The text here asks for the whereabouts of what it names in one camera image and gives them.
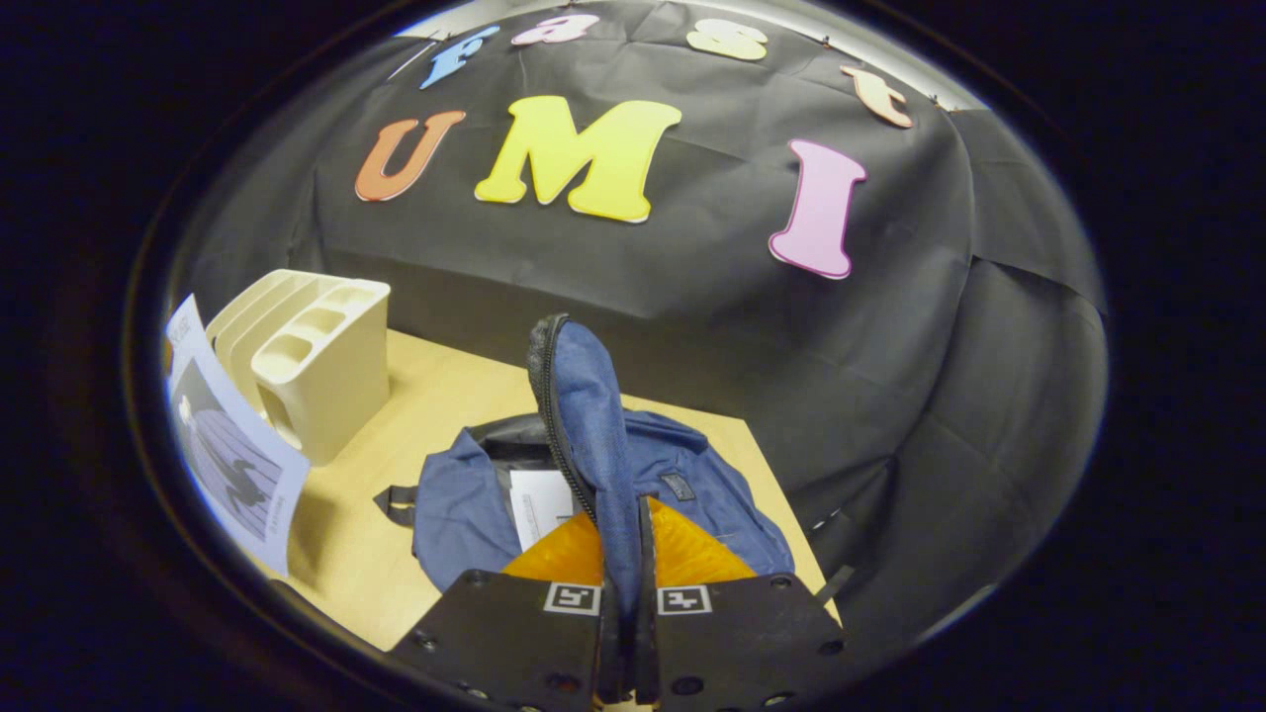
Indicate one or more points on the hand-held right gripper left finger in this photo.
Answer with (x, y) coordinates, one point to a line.
(495, 633)

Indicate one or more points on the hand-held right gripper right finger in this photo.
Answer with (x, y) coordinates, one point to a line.
(732, 643)

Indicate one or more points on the black backdrop cloth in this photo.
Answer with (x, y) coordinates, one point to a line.
(692, 326)

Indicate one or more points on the blue schoolbag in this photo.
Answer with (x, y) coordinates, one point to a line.
(593, 415)

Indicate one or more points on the blue-grey book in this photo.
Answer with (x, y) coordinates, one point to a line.
(237, 465)

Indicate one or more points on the white book with grey pattern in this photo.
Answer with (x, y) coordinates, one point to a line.
(539, 504)

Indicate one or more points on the cream plastic bookshelf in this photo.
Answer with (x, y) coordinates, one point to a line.
(336, 396)

